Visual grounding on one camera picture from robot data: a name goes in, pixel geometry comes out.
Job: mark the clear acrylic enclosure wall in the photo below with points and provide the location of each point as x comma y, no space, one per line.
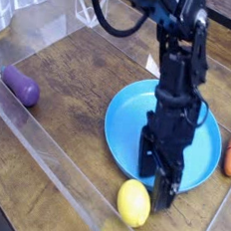
56,170

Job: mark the purple toy eggplant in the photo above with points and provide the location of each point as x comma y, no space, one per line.
24,88

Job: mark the yellow toy lemon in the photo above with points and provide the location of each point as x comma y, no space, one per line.
133,203

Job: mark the blue plastic plate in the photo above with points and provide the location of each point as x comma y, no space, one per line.
126,116

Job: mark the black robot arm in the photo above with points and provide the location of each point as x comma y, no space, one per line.
181,34

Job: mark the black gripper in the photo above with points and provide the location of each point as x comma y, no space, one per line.
169,129

